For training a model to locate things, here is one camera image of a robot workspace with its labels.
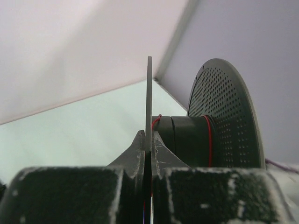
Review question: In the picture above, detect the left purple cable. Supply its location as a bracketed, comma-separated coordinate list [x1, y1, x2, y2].
[265, 157, 299, 175]

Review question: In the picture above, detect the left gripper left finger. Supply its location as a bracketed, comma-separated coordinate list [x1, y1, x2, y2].
[0, 130, 145, 224]

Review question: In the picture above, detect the red wire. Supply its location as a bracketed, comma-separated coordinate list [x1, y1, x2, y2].
[151, 113, 215, 168]

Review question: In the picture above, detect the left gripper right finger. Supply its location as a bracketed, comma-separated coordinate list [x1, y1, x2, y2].
[151, 132, 297, 224]

